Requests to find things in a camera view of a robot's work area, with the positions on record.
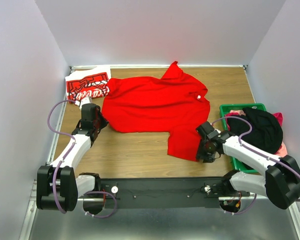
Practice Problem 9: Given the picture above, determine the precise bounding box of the plain red t shirt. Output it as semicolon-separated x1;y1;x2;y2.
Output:
102;61;211;161

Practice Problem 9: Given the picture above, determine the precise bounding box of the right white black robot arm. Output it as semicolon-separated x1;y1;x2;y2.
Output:
196;121;300;210

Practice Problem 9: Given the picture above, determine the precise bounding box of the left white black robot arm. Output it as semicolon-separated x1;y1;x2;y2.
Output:
36;102;108;214

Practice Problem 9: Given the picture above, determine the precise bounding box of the folded red white printed shirt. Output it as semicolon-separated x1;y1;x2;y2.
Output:
65;65;111;101

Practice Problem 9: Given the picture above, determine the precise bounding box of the green plastic bin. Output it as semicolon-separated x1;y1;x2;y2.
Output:
219;103;266;174

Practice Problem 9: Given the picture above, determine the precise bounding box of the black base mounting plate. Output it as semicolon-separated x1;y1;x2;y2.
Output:
80;177;250;213

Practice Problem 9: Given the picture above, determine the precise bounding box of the black shirt in bin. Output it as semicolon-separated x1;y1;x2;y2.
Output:
226;107;283;155

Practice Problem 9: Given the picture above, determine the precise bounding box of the light pink shirt in bin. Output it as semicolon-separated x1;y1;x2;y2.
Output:
275;142;288;158

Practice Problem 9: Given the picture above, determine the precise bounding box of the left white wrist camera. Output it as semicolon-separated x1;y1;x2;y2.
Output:
74;96;92;107

